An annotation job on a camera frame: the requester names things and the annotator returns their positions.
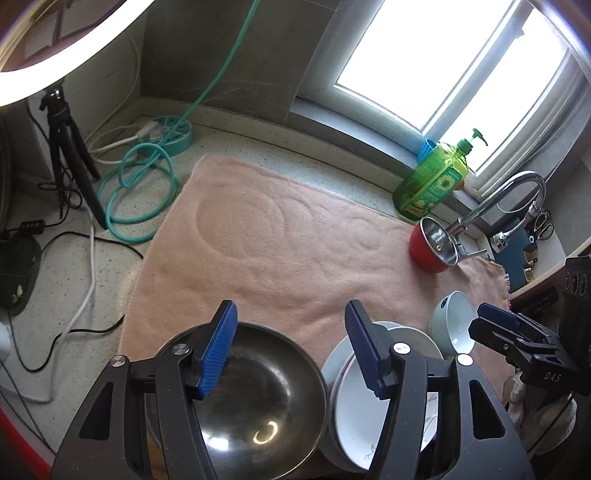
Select white power cable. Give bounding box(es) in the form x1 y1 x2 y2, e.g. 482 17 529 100
0 27 164 405

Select black tripod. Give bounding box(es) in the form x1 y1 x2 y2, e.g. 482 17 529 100
39 82 107 229

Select floral plate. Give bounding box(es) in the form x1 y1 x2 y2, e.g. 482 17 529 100
321 338 389 473

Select large steel bowl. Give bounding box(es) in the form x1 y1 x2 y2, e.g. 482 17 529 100
144 321 329 480

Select white work glove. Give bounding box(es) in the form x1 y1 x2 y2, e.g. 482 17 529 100
503 373 577 458

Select green dish soap bottle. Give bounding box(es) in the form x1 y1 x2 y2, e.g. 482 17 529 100
393 128 488 222

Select white plate grey branch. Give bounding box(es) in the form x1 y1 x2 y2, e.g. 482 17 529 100
332 321 443 472

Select blue cup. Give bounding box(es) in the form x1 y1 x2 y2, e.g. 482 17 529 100
417 139 437 164

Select black cable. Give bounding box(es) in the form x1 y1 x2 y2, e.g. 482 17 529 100
0 230 146 374

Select white ring light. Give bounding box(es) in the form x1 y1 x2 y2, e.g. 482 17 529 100
1 0 152 106

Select red box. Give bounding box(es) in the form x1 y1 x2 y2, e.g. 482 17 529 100
0 411 50 480

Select pink towel mat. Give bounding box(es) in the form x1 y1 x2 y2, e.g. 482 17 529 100
119 154 509 363

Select window frame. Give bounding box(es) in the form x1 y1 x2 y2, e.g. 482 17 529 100
298 1 590 198

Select light blue ceramic bowl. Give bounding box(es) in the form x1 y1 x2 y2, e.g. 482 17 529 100
429 291 477 356

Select red steel bowl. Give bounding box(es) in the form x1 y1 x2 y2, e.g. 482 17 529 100
409 217 459 273

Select black scissors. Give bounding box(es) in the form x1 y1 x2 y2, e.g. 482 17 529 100
533 210 555 242

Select chrome kitchen faucet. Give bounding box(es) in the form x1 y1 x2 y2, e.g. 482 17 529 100
445 170 549 262

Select teal hose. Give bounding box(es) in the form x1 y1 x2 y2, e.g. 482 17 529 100
95 0 263 245

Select black dish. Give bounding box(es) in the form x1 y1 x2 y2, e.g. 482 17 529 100
0 234 41 316

